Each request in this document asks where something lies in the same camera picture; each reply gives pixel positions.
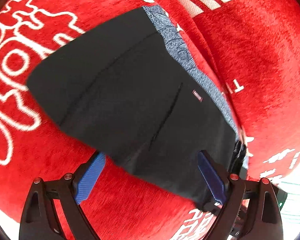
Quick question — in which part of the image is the black pants grey waistband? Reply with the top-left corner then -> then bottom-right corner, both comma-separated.
27,5 -> 238,207

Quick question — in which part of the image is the red printed bed blanket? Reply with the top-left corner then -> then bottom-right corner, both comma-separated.
0,0 -> 300,239

